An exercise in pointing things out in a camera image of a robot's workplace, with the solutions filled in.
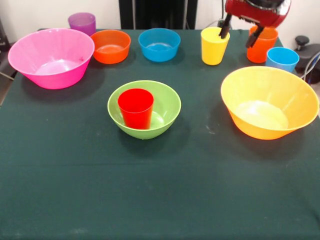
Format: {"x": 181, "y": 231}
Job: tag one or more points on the green plastic bowl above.
{"x": 165, "y": 112}

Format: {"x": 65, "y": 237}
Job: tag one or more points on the pink plastic bowl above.
{"x": 50, "y": 50}

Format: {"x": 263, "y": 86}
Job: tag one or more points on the yellow plastic bowl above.
{"x": 267, "y": 87}

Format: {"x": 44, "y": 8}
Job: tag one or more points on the dark green tablecloth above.
{"x": 150, "y": 175}

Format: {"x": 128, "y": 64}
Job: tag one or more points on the orange plastic cup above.
{"x": 262, "y": 50}

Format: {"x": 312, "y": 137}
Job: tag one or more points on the blue plastic bowl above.
{"x": 160, "y": 47}

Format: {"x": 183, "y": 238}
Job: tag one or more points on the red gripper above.
{"x": 257, "y": 16}

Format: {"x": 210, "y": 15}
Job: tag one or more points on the yellow plastic cup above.
{"x": 212, "y": 51}

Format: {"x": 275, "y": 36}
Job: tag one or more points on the orange plastic bowl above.
{"x": 111, "y": 47}

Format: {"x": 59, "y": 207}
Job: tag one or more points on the purple plastic cup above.
{"x": 82, "y": 23}

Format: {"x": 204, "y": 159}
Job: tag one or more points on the blue plastic cup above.
{"x": 282, "y": 61}

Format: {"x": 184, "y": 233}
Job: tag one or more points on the red plastic cup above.
{"x": 136, "y": 117}

